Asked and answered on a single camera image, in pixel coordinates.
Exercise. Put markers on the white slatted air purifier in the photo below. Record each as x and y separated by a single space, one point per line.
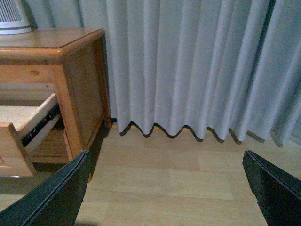
13 19

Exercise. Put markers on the black drawer slide rail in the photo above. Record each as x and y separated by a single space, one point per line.
51 114

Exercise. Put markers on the wooden nightstand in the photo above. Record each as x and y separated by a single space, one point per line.
70 63

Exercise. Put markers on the wooden nightstand drawer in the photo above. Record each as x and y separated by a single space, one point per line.
17 118

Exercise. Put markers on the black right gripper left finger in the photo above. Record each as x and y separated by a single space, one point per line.
56 201

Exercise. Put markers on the grey-green curtain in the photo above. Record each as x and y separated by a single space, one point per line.
228 65

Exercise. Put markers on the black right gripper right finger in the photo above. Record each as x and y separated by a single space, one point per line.
278 193

